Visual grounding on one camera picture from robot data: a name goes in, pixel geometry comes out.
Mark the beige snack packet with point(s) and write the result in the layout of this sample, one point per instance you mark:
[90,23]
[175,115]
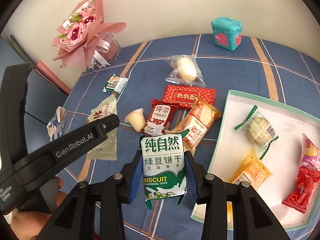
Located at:
[102,147]

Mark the red flowered snack packet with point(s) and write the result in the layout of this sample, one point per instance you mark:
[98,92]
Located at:
[312,177]
[298,196]

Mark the dark panelled cabinet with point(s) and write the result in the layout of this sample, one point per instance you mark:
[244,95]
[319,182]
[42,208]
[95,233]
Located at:
[42,100]

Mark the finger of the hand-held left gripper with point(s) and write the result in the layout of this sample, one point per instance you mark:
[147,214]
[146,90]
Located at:
[107,123]

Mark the orange cream roll packet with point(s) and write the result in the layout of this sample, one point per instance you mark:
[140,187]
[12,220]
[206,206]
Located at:
[200,120]

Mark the clear packet white pastry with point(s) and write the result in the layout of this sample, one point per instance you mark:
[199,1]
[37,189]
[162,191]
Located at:
[186,68]

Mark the teal toy house box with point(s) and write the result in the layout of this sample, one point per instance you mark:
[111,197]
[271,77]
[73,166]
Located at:
[226,33]

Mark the person's left hand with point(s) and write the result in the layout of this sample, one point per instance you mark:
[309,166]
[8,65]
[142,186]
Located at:
[27,226]

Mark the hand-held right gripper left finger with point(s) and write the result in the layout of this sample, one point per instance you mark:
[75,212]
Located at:
[132,180]

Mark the yellow cake packet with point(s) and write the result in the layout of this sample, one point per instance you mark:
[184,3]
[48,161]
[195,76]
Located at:
[252,170]

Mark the pudding cup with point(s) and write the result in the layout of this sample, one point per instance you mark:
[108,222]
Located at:
[136,120]

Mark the green white biscuit packet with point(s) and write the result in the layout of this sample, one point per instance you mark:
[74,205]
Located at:
[162,160]

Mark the round pastry green-edged packet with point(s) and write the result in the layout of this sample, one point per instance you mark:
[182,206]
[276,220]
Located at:
[257,130]

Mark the clear glass vase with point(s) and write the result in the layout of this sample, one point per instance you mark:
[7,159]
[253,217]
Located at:
[110,47]

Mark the pink roll cake packet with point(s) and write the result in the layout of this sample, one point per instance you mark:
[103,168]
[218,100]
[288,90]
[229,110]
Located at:
[311,152]

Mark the small green white packet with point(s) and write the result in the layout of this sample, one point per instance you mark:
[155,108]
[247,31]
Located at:
[115,83]

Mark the dark red biscuit packet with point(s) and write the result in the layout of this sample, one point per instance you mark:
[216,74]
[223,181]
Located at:
[160,117]

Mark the crumpled blue white packet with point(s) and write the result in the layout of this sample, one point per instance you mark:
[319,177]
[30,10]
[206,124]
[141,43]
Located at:
[56,125]

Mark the pink rose bouquet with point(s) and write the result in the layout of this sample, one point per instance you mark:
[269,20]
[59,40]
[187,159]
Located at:
[80,30]

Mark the long red cake packet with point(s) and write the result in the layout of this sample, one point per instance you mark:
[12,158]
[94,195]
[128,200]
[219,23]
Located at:
[188,96]

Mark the white box green rim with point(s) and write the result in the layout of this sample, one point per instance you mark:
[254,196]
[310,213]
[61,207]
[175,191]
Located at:
[282,130]

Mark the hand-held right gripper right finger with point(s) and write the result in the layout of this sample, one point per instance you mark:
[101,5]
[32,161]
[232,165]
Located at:
[192,182]

